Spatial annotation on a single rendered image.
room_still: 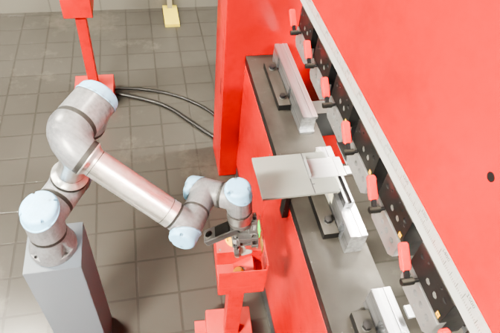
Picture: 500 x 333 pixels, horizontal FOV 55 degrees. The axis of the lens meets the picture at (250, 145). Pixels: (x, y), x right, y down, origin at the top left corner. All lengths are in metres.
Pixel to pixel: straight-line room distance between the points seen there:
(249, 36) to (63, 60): 1.92
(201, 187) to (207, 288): 1.20
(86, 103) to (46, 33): 2.91
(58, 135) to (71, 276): 0.65
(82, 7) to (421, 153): 2.25
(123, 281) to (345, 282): 1.30
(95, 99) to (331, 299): 0.89
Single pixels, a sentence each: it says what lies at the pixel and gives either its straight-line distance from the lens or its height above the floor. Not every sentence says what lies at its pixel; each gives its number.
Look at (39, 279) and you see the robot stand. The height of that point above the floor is 0.73.
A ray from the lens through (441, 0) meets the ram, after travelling 1.02.
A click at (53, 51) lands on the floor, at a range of 3.95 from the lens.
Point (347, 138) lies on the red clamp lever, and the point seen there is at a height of 1.29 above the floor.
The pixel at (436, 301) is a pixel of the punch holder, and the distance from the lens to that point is 1.14.
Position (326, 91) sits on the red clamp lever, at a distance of 1.49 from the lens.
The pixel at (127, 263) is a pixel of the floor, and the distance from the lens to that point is 2.58.
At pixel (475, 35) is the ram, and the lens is 0.93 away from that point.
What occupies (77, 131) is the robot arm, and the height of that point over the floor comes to 1.37.
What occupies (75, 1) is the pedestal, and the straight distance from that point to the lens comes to 2.93.
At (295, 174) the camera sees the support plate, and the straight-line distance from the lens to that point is 1.62.
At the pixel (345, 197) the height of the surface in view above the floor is 1.00.
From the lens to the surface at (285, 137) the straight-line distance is 1.91.
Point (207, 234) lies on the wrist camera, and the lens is 1.48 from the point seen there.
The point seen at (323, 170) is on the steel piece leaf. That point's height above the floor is 1.00.
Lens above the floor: 2.21
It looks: 46 degrees down
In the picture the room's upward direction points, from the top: 6 degrees clockwise
